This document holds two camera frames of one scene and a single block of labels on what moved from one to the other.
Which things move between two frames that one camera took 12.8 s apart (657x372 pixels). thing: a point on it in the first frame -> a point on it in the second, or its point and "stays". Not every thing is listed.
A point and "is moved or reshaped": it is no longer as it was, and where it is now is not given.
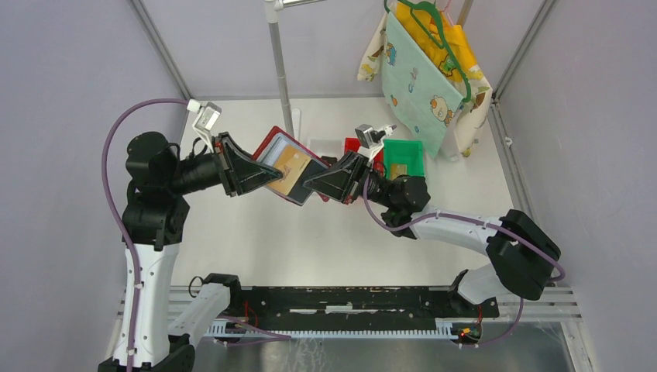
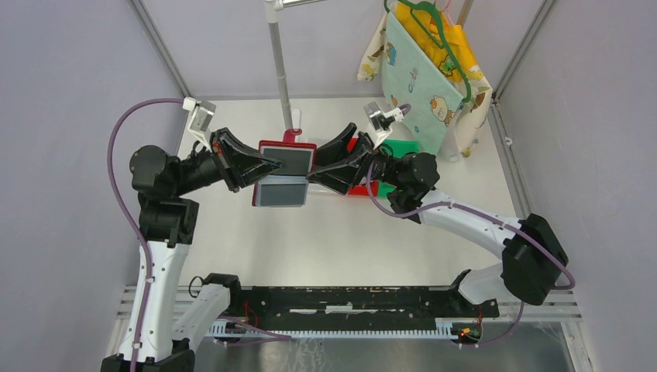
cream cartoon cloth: (469, 125) stays
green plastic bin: (404, 151) stays
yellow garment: (431, 22) stays
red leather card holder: (273, 146) is moved or reshaped
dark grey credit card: (299, 192) -> (295, 161)
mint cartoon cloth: (418, 87) stays
